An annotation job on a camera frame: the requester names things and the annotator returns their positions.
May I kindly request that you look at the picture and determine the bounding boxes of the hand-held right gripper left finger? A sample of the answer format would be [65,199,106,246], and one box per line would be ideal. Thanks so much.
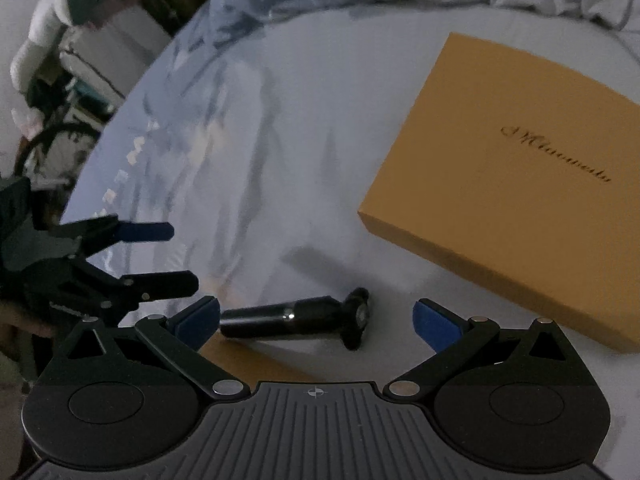
[42,296,251,401]

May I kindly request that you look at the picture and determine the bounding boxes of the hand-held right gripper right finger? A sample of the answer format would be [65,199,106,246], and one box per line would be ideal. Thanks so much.
[382,298,596,401]

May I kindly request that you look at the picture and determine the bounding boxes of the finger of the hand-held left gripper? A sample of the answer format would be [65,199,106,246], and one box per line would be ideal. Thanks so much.
[70,255,200,325]
[52,214,176,257]

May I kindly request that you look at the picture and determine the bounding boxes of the black electric shaver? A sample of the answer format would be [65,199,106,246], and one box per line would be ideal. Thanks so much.
[220,287,372,351]

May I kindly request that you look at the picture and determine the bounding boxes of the yellow cardboard box lid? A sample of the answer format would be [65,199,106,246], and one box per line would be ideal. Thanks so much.
[199,332,321,386]

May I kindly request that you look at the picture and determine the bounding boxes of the blue-grey printed bed sheet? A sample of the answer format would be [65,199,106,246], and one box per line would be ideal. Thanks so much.
[62,5,640,480]

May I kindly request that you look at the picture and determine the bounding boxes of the large yellow cardboard box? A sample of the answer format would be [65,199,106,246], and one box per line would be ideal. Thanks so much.
[358,32,640,352]

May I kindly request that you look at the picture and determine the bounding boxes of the white plastic drawer unit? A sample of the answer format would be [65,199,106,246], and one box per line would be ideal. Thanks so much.
[59,6,173,106]

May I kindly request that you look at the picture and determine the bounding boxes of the black round frame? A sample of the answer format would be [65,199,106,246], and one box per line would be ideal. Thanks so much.
[14,121,103,186]

